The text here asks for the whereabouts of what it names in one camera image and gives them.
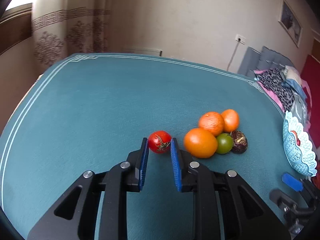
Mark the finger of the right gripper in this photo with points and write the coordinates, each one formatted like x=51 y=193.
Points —
x=292 y=182

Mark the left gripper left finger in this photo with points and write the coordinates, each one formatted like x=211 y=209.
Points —
x=95 y=205

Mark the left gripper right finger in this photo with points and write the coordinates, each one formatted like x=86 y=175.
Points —
x=224 y=205

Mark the dark purple shrivelled fruit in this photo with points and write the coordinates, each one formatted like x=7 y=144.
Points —
x=240 y=143

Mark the smooth large orange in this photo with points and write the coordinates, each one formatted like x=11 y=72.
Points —
x=200 y=143

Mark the bumpy orange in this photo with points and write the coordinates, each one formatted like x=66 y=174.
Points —
x=213 y=122

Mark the small red tomato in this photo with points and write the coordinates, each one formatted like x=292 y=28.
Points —
x=159 y=142

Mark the light blue lace basket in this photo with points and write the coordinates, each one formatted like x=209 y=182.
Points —
x=297 y=146

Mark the small green tomato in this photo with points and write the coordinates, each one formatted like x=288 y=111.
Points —
x=225 y=143

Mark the pile of clothes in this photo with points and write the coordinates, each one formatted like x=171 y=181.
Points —
x=285 y=86

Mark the teal bed mat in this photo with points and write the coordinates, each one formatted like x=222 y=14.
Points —
x=88 y=112

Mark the red cloth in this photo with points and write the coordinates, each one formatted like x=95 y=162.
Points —
x=310 y=74

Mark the grey padded headboard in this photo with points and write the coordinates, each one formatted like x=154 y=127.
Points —
x=262 y=60

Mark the patterned beige curtain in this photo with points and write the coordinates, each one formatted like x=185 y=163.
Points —
x=64 y=27

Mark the white wall socket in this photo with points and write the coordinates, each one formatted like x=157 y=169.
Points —
x=241 y=39

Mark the framed wall picture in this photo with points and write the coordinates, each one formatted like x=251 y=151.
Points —
x=291 y=24

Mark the brown wooden window frame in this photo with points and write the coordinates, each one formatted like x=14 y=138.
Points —
x=15 y=26

